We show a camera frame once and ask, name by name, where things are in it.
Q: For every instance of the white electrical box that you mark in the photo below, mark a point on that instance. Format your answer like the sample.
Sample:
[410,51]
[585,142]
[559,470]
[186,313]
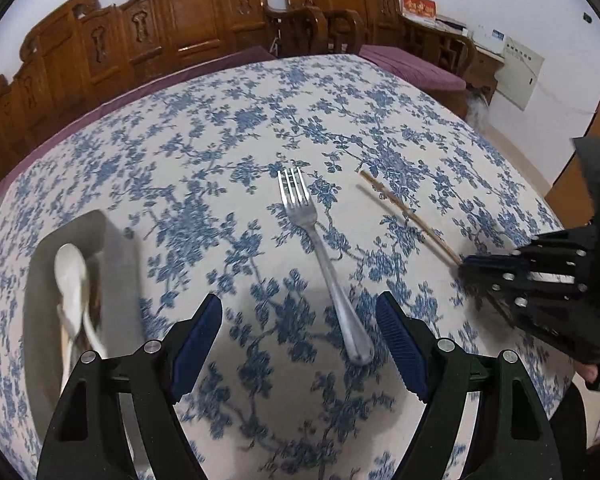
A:
[520,72]

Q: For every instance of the carved wooden armchair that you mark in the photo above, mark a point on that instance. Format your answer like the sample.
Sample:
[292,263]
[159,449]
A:
[355,5]

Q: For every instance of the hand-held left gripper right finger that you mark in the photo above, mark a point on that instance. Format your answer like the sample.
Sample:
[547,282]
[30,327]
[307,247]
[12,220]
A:
[402,345]

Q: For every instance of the person's right hand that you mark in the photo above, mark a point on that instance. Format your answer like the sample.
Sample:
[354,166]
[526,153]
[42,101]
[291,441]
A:
[587,370]

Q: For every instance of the brown board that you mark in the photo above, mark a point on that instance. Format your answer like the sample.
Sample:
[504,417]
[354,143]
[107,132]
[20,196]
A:
[580,190]

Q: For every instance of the metal fork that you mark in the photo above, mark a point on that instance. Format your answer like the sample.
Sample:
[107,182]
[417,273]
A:
[330,270]

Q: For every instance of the metal tray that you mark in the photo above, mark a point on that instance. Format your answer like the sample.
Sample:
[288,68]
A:
[45,340]

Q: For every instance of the red sign on desk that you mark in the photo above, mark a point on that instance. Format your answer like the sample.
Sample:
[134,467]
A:
[419,6]

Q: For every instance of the person's dark clothing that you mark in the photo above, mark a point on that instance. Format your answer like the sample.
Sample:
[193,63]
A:
[570,435]

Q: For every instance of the wooden chopstick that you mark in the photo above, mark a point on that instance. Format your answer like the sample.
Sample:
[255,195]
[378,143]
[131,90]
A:
[400,215]
[410,215]
[67,360]

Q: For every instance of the carved wooden sofa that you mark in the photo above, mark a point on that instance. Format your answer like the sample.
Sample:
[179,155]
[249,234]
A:
[130,35]

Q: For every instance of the blue floral tablecloth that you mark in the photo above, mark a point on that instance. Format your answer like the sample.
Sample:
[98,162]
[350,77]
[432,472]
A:
[205,160]

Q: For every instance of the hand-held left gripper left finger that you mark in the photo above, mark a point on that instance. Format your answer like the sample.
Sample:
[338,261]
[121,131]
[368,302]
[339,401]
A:
[200,330]

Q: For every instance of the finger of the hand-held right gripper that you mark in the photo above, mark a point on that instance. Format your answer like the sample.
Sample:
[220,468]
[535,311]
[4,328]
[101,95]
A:
[530,305]
[490,263]

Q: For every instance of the white appliance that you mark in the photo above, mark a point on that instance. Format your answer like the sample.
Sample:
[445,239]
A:
[492,40]

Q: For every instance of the purple armchair cushion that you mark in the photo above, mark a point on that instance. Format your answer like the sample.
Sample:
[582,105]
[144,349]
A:
[415,67]

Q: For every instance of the wooden side table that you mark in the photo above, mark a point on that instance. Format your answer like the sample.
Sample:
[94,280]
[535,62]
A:
[455,55]

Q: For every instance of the white plastic spoon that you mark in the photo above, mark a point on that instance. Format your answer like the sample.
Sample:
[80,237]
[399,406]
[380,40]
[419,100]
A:
[95,335]
[71,275]

